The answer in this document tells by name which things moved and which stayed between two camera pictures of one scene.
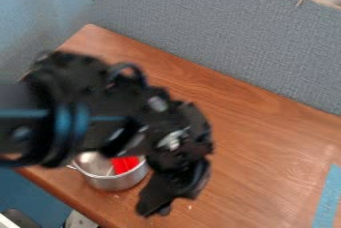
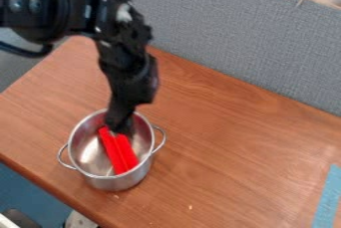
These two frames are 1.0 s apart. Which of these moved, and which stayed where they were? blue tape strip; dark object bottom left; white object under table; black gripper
Moved: black gripper
Stayed: blue tape strip; dark object bottom left; white object under table
